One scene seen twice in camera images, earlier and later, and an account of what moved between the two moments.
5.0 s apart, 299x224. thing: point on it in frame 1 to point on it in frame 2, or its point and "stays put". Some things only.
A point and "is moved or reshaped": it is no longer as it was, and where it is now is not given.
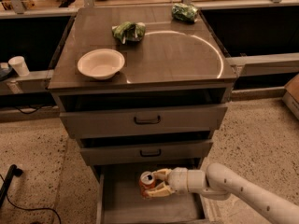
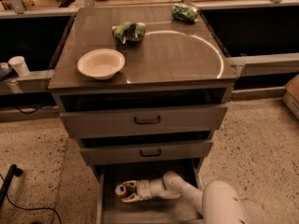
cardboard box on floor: x=291 y=95 stays put
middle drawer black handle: x=150 y=155 stays put
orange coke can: x=147 y=181 is moved or reshaped
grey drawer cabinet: x=159 y=114 stays put
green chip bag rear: x=183 y=12 stays put
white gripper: x=177 y=180 to x=143 y=189
